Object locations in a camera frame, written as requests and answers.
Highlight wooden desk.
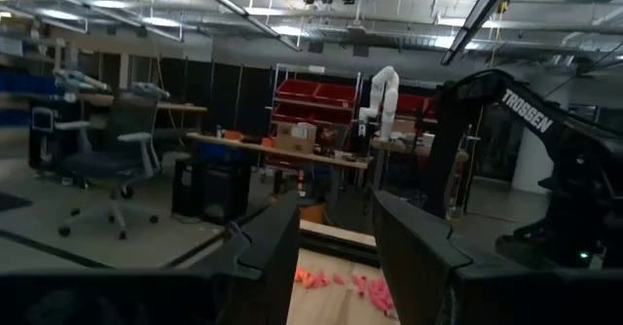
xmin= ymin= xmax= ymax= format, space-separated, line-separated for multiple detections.
xmin=77 ymin=92 xmax=208 ymax=115

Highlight black cabinet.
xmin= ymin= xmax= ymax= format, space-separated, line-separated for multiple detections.
xmin=170 ymin=155 xmax=253 ymax=225

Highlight metal rack red bins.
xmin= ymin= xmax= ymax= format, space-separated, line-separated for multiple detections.
xmin=269 ymin=63 xmax=364 ymax=139

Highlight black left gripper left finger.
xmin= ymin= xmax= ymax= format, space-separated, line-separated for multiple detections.
xmin=216 ymin=192 xmax=301 ymax=325

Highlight cardboard box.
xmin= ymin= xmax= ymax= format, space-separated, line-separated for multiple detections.
xmin=275 ymin=122 xmax=318 ymax=156

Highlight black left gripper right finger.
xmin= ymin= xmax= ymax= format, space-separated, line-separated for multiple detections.
xmin=372 ymin=190 xmax=474 ymax=325

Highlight grey office chair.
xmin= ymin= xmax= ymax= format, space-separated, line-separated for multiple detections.
xmin=56 ymin=82 xmax=171 ymax=241

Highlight office chair white armrests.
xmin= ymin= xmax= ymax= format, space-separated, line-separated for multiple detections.
xmin=28 ymin=103 xmax=93 ymax=173

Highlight pink screw pile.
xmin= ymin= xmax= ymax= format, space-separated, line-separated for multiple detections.
xmin=350 ymin=272 xmax=397 ymax=319

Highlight orange bucket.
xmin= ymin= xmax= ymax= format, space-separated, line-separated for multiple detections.
xmin=298 ymin=202 xmax=326 ymax=225

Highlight black aluminium table frame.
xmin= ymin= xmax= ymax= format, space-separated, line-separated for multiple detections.
xmin=297 ymin=227 xmax=382 ymax=269

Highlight long wooden workbench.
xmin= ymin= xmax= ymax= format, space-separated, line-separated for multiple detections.
xmin=186 ymin=131 xmax=374 ymax=171

